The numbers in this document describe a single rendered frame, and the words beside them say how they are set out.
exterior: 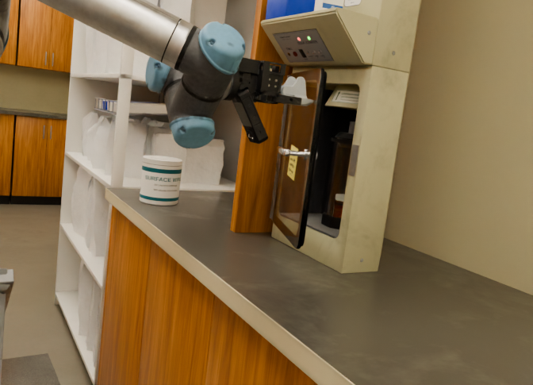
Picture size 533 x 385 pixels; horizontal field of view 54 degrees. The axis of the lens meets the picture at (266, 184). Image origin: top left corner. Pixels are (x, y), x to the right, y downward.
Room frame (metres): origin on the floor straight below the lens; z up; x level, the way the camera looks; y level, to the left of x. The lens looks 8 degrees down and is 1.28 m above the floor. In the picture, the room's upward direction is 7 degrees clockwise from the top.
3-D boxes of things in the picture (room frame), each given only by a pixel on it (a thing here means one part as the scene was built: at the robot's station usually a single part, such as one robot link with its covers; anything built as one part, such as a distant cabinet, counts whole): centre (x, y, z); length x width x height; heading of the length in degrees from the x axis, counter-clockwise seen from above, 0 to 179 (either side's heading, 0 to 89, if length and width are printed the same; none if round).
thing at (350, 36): (1.27, -0.06, 1.46); 0.32 x 0.11 x 0.10; 31
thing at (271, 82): (1.08, 0.05, 1.34); 0.12 x 0.08 x 0.09; 121
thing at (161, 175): (1.73, 0.35, 1.02); 0.13 x 0.13 x 0.15
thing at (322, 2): (1.22, -0.09, 1.54); 0.05 x 0.05 x 0.06; 16
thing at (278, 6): (1.35, -0.01, 1.56); 0.10 x 0.10 x 0.09; 31
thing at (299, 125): (1.27, -0.06, 1.19); 0.30 x 0.01 x 0.40; 12
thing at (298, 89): (1.12, -0.04, 1.33); 0.09 x 0.03 x 0.06; 121
